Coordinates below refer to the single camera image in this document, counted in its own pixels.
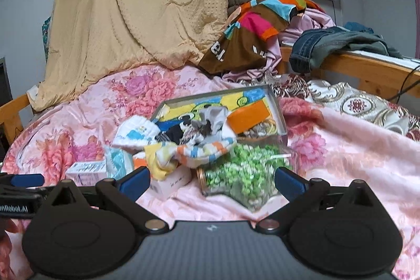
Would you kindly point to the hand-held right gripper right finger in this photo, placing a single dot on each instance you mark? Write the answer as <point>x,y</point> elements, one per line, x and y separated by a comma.
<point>290,183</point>

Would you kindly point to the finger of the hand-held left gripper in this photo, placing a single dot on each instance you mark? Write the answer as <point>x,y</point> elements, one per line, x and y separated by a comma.
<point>28,180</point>

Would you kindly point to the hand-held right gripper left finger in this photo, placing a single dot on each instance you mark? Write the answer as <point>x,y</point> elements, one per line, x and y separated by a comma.
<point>134,183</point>

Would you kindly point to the white gauze towel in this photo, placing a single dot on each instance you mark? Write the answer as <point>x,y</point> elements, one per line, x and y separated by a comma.
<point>137,132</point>

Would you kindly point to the yellow striped towel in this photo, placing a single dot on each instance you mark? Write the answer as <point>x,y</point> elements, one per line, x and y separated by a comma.
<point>183,155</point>

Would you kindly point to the black striped sock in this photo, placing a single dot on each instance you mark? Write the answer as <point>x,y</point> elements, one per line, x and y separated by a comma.
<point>170,135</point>

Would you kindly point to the cartoon peashooter tray box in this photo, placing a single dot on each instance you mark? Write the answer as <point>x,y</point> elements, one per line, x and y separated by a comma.
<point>279,116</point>

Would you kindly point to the orange cloth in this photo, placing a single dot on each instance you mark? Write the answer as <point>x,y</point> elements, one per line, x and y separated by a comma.
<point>247,117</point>

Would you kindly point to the cartoon print towel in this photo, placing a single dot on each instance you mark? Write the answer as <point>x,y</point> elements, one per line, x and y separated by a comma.
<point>182,111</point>

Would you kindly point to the white teal packet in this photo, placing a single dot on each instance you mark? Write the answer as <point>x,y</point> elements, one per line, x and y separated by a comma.
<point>118,162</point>

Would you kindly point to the orange white carton box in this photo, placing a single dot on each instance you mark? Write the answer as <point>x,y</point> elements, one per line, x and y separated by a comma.
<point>170,185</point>

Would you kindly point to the jar of green paper stars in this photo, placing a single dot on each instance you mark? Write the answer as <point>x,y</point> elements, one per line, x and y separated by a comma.
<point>242,175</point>

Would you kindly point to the white milk carton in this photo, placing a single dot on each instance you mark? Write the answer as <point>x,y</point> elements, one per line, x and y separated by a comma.
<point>87,170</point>

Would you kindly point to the pink floral bedsheet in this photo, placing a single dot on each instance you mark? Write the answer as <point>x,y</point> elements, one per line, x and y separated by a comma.
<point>344,152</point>

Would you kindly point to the dark cabinet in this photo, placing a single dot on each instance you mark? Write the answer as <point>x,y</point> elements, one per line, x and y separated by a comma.
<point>4,96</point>

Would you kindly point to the brocade bedspread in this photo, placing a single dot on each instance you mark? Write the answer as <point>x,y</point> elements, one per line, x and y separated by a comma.
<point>361,106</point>

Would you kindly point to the blue jeans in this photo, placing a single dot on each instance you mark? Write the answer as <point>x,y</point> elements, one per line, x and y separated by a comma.
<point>311,43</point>

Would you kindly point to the brown colourful garment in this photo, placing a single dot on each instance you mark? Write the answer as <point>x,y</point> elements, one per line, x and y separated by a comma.
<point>249,37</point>

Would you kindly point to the grey green garment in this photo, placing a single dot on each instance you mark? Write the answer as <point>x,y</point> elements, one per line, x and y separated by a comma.
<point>370,42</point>

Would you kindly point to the blue cloth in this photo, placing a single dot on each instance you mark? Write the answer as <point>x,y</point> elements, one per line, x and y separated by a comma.
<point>357,27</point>

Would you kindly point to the beige quilt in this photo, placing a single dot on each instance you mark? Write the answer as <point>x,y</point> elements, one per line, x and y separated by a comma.
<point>131,11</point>

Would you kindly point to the pink curtain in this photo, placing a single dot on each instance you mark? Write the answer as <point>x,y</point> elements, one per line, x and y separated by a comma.
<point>415,4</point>

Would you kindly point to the wooden bed frame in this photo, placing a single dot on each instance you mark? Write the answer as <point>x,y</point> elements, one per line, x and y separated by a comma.
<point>361,68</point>

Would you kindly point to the colourful wall picture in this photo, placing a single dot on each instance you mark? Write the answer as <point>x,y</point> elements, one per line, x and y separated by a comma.
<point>47,37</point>

